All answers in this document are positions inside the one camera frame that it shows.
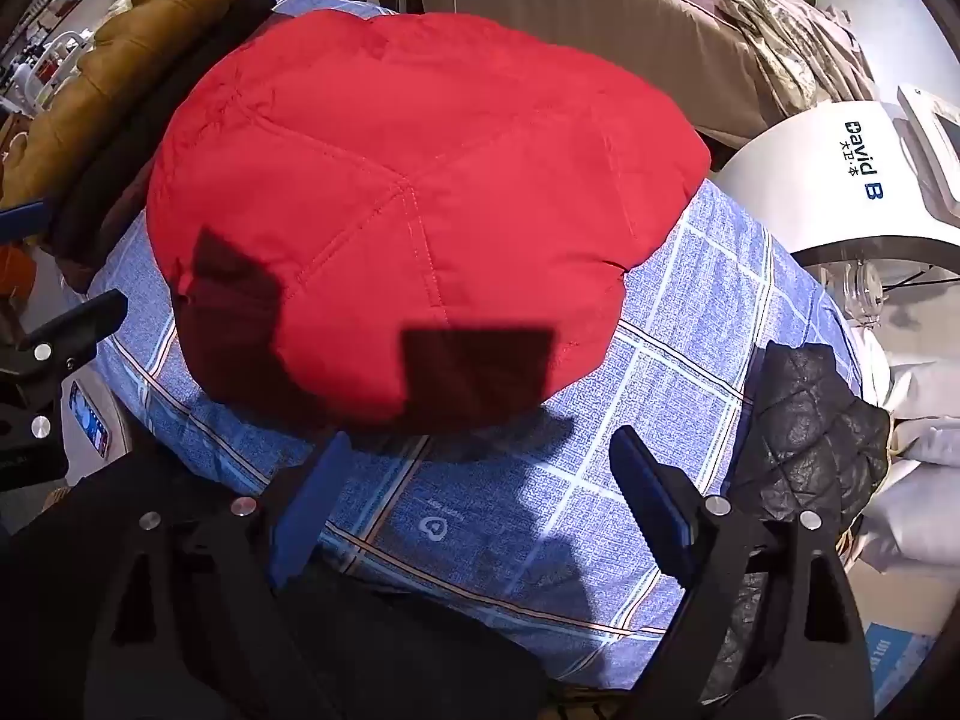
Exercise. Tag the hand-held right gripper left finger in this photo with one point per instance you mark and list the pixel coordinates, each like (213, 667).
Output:
(309, 510)

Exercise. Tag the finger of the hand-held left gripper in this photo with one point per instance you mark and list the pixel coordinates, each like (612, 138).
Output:
(22, 221)
(75, 330)

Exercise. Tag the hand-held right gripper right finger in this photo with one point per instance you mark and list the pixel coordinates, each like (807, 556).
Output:
(654, 499)

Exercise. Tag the red down jacket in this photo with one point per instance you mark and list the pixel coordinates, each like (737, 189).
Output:
(420, 187)

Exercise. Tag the white device with screen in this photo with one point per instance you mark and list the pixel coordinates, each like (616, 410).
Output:
(90, 424)

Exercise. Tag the dark brown garment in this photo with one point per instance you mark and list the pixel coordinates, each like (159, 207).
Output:
(105, 195)

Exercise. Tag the blue plaid bedsheet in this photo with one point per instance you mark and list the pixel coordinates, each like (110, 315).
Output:
(540, 510)

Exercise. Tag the black quilted jacket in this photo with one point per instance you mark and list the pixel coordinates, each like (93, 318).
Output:
(810, 435)

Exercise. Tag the dark cloth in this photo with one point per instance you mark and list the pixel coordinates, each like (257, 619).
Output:
(420, 652)

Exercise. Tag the mustard brown jacket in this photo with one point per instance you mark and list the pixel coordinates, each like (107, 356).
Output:
(127, 67)

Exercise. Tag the white pillows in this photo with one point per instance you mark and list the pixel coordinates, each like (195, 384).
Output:
(919, 465)

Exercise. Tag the blue cardboard box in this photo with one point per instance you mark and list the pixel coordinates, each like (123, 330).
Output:
(896, 652)

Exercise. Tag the white machine with screen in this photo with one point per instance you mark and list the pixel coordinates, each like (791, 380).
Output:
(840, 187)

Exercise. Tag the beige bed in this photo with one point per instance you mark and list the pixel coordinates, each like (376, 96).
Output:
(600, 45)

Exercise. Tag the floral quilt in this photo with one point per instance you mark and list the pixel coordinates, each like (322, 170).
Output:
(795, 45)

